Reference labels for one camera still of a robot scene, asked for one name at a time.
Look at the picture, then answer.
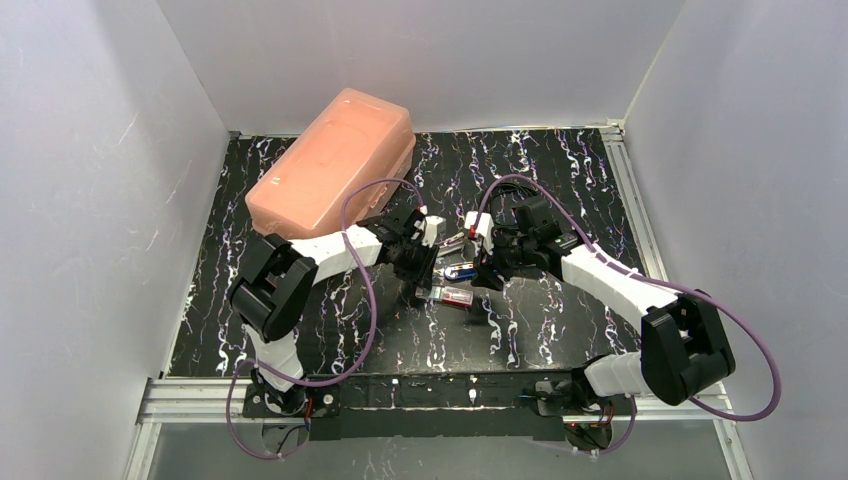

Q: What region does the aluminium frame rail front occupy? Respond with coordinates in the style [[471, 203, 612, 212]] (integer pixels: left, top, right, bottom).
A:
[[135, 376, 737, 425]]

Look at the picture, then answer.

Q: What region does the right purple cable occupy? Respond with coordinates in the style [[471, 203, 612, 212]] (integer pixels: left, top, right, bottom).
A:
[[476, 174, 783, 458]]

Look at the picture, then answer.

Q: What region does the red white staple box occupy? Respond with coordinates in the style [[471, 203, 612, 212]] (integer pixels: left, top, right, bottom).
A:
[[415, 286, 474, 308]]

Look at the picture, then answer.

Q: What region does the aluminium frame rail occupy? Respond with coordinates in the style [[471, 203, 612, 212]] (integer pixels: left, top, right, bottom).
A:
[[602, 119, 704, 372], [135, 376, 737, 425]]

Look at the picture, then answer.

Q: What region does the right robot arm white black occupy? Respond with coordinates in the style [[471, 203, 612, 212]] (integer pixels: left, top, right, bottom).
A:
[[464, 198, 736, 406]]

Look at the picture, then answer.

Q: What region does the coiled black cable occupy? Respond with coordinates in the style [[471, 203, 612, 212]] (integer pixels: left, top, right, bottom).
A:
[[490, 182, 538, 233]]

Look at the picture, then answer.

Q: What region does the beige small stapler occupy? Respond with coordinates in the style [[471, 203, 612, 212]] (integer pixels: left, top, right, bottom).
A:
[[439, 232, 467, 255]]

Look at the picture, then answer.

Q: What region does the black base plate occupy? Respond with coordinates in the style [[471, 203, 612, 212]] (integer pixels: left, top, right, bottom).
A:
[[236, 370, 633, 447]]

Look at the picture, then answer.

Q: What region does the aluminium frame rail right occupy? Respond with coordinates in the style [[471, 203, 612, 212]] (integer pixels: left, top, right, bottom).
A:
[[602, 119, 704, 372]]

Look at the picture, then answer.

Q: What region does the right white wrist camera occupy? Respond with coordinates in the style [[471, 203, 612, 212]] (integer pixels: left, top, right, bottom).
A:
[[464, 211, 494, 254]]

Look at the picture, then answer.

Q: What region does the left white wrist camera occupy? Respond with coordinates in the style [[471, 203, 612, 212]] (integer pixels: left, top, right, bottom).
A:
[[422, 215, 446, 247]]

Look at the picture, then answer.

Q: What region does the pink plastic storage box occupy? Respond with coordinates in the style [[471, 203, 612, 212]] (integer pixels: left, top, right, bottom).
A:
[[245, 88, 416, 240]]

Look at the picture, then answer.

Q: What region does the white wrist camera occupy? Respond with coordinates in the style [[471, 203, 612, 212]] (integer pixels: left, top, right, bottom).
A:
[[464, 211, 494, 254], [422, 215, 446, 247]]

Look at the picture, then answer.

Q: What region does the blue stapler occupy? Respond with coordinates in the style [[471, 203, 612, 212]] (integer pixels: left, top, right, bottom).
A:
[[443, 262, 476, 282]]

